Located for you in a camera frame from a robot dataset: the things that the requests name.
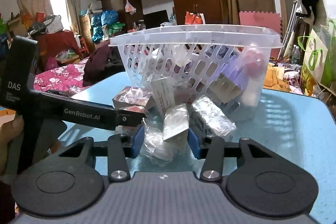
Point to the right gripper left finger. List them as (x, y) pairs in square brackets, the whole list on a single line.
[(120, 147)]

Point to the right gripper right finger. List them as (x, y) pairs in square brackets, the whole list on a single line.
[(211, 149)]

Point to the clear bag with white item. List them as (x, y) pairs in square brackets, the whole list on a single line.
[(165, 141)]

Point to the person's left hand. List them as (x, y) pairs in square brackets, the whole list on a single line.
[(11, 139)]

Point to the white long wrapped box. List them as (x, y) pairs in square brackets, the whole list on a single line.
[(212, 118)]

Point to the pink floral bedding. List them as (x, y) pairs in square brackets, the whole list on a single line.
[(68, 79)]

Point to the dark red wrapped box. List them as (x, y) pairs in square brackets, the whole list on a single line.
[(134, 96)]

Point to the dark purple garment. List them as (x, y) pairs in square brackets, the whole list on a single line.
[(103, 63)]

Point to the clear plastic perforated basket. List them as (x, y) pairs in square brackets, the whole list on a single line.
[(227, 63)]

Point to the yellow blanket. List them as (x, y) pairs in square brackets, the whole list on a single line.
[(274, 80)]

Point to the beige window curtain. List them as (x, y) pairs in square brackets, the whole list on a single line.
[(31, 7)]

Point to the orange and white hanging bag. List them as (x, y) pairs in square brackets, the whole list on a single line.
[(194, 18)]

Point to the green and white tote bag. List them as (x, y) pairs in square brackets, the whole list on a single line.
[(319, 56)]

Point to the pink foam mat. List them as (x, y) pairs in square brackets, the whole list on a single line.
[(261, 19)]

